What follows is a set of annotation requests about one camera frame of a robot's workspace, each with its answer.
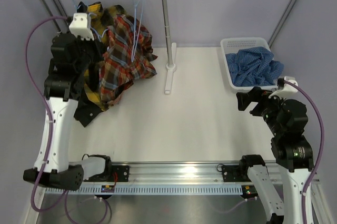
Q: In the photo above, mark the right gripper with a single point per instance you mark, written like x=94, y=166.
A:
x=257, y=95

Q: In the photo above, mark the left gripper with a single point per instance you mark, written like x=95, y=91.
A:
x=97, y=46

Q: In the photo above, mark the blue checked shirt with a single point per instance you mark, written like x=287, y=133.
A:
x=253, y=67

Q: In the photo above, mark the red plaid shirt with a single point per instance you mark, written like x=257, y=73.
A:
x=117, y=72

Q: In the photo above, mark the blue hanger of red shirt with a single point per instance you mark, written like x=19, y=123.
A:
x=99, y=25

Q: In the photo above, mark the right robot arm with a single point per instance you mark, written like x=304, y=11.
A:
x=286, y=119

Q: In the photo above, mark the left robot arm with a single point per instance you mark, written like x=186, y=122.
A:
x=63, y=87

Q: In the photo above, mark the black shirt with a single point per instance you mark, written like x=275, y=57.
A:
x=89, y=105

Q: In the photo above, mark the yellow plaid shirt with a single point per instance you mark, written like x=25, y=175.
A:
x=113, y=11

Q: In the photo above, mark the white plastic basket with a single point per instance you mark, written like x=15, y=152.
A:
x=233, y=45

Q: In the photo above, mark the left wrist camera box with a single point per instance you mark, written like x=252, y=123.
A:
x=80, y=26

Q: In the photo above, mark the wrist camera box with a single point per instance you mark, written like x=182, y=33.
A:
x=80, y=26
x=284, y=90

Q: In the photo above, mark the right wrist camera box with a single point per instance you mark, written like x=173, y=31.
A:
x=284, y=90

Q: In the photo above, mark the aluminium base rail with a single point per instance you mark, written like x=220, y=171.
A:
x=178, y=173

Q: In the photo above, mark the white slotted cable duct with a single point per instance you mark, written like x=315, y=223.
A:
x=159, y=189

